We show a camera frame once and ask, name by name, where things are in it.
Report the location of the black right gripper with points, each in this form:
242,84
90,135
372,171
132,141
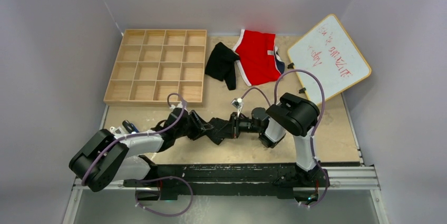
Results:
234,118

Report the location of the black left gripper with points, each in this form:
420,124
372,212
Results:
199,127

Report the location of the black striped underwear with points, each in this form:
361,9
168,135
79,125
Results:
218,130

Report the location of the plain black underwear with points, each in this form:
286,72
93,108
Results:
221,65

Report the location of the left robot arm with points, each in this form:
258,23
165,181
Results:
107,157

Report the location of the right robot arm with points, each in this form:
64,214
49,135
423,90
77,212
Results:
291,115

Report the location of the red white blue underwear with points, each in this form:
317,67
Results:
259,61

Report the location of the wooden compartment tray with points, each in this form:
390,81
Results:
151,64

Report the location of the plastic packaged card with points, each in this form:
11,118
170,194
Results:
118,130

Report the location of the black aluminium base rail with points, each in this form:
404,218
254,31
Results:
280,180

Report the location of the white board with wooden frame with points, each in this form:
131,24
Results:
328,60

